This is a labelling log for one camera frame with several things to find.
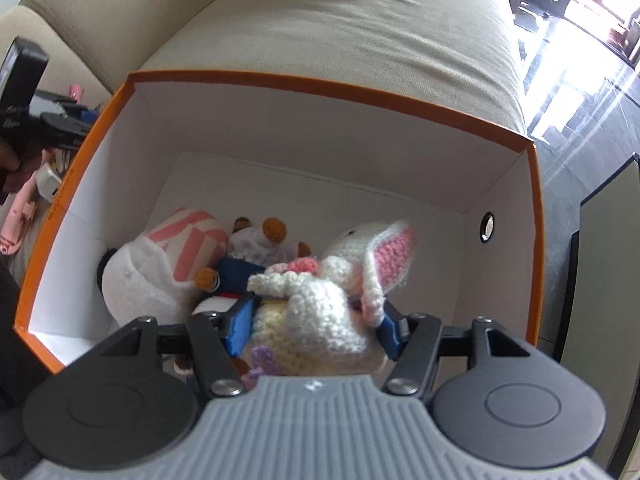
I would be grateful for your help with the beige sofa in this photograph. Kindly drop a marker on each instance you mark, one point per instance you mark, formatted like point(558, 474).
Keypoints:
point(325, 30)

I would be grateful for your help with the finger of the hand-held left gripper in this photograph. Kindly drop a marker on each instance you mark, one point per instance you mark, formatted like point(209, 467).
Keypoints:
point(67, 130)

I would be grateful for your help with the pink plastic object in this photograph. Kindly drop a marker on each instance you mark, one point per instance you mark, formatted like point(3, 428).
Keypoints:
point(17, 220)

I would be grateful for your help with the orange cardboard box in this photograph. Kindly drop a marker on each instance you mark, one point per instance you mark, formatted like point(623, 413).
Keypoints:
point(320, 160)

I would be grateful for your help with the white plush with pink stripes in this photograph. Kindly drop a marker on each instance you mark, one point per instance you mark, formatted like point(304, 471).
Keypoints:
point(150, 270)

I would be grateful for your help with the white crocheted bunny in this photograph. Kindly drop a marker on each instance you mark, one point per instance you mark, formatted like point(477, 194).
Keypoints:
point(320, 320)

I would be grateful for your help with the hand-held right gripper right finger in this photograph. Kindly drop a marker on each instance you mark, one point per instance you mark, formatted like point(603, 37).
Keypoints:
point(394, 336)

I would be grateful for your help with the small bear doll blue outfit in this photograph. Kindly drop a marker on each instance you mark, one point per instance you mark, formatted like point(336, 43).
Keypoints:
point(240, 255)

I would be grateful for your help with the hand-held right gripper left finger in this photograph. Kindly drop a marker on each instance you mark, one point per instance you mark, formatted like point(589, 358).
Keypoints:
point(239, 327)

